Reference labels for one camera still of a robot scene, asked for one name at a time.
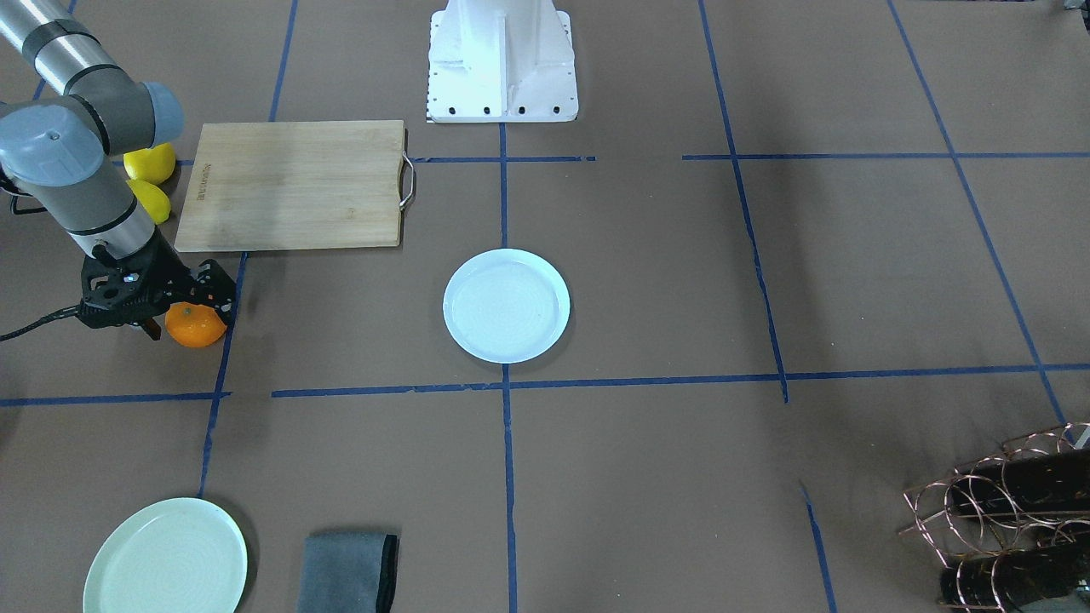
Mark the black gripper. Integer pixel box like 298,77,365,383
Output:
77,232,237,341

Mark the light green plate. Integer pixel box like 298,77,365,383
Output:
82,497,249,612

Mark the copper wire bottle rack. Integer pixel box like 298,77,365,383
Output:
903,422,1087,612

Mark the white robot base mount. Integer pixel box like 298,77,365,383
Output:
426,1,580,123

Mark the light blue plate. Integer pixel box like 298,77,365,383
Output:
441,248,571,364

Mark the upper yellow lemon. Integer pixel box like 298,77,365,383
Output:
122,142,178,187

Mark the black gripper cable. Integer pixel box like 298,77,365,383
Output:
0,305,86,344

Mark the orange fruit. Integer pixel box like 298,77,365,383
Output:
164,302,228,348

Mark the yellow lemon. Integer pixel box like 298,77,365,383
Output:
122,142,178,187
126,179,172,226

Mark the grey folded cloth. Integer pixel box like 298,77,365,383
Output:
295,531,400,612

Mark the lower yellow lemon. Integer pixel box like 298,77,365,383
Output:
126,179,172,226

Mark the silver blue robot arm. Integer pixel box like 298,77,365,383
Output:
1,1,237,341

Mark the bamboo cutting board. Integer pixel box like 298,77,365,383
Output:
174,120,416,253

